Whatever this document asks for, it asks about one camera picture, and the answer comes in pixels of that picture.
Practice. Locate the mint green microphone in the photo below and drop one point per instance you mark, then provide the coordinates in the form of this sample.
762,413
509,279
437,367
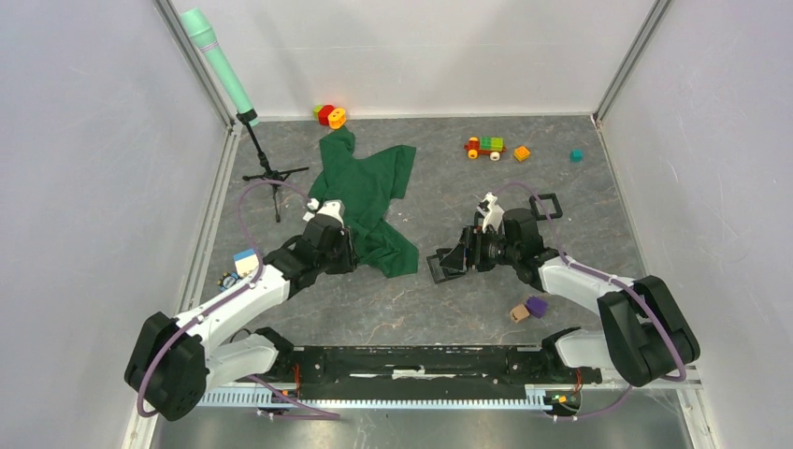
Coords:
201,33

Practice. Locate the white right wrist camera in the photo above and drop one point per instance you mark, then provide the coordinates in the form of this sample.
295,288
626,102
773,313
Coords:
489,215

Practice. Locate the black tripod microphone stand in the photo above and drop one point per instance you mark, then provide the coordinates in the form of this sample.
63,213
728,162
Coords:
266,164

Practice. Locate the blue cartoon badge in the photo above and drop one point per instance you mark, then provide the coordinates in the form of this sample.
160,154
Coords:
228,280

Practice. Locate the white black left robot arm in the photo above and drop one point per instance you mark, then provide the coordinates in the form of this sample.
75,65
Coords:
176,360

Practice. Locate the orange toy brick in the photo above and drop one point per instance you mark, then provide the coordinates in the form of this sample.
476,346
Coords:
521,154

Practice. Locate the black square frame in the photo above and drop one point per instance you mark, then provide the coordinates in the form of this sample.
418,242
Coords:
544,206

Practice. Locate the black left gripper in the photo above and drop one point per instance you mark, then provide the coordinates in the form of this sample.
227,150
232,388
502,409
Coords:
349,258

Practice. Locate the tan wooden block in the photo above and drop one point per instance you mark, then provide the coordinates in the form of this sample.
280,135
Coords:
519,313

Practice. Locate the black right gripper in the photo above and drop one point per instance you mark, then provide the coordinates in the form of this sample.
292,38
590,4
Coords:
468,253

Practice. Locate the colourful toy brick car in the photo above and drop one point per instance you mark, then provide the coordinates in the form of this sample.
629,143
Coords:
490,147

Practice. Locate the black display frame box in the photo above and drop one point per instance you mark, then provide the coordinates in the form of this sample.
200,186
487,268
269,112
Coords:
446,264

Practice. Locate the blue white toy brick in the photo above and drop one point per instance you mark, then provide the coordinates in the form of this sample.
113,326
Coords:
246,262

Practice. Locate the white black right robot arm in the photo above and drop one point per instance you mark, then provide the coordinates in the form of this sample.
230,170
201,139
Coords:
644,335

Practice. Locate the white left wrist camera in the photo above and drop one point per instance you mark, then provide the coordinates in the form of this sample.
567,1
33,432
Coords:
330,208

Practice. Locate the red orange green toy blocks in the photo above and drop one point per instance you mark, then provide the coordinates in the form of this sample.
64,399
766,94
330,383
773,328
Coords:
330,116

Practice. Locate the purple toy block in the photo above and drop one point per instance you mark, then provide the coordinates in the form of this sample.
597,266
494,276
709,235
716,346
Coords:
536,306

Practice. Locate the green fabric garment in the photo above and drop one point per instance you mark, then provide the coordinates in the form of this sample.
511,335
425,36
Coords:
366,187

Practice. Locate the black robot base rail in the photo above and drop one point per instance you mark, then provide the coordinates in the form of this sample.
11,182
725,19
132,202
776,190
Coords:
418,372

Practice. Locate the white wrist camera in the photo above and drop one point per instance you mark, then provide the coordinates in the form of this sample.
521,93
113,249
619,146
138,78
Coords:
330,208
489,215

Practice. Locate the teal small cube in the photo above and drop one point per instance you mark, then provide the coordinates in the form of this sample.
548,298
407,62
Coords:
576,155

